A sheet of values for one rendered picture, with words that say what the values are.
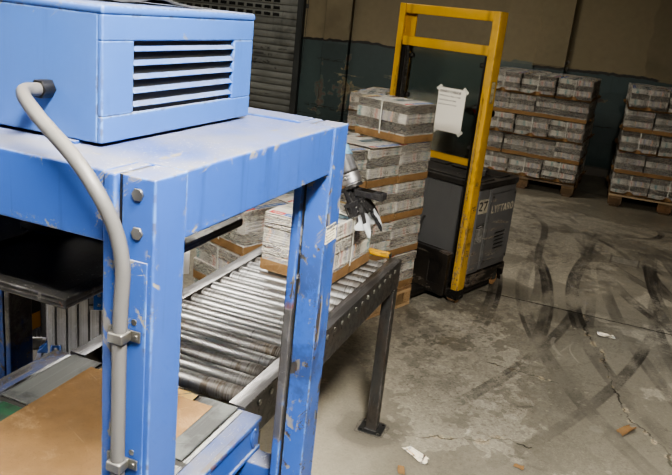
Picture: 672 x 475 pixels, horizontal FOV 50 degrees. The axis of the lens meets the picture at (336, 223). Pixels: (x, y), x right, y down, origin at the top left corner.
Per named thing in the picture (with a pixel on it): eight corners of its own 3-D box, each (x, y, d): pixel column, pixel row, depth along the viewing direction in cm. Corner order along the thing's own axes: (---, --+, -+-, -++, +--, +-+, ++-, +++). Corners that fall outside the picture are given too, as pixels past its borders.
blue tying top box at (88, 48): (22, 77, 166) (20, -13, 160) (250, 115, 146) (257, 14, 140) (-177, 89, 125) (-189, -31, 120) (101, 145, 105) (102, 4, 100)
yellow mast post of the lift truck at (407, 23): (369, 257, 513) (400, 2, 463) (376, 255, 519) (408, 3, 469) (378, 261, 507) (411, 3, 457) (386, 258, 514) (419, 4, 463)
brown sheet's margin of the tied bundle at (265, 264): (281, 257, 285) (281, 247, 284) (345, 275, 273) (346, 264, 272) (259, 268, 271) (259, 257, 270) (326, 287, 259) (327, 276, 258)
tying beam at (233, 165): (5, 105, 185) (4, 66, 182) (343, 168, 153) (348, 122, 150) (-304, 138, 124) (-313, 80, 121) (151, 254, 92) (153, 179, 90)
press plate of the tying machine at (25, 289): (47, 186, 177) (47, 174, 176) (242, 230, 159) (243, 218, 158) (-180, 242, 128) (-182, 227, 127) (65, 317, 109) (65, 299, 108)
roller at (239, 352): (148, 331, 225) (148, 316, 223) (282, 371, 209) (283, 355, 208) (138, 337, 220) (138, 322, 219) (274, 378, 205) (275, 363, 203)
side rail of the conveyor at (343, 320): (387, 283, 305) (390, 257, 301) (399, 286, 303) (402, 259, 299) (225, 443, 184) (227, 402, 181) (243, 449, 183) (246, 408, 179)
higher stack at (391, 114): (335, 294, 465) (357, 94, 428) (365, 284, 487) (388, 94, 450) (381, 315, 441) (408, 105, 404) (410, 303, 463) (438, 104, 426)
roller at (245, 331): (172, 316, 236) (172, 302, 235) (301, 353, 221) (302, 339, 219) (163, 322, 232) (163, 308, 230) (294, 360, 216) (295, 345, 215)
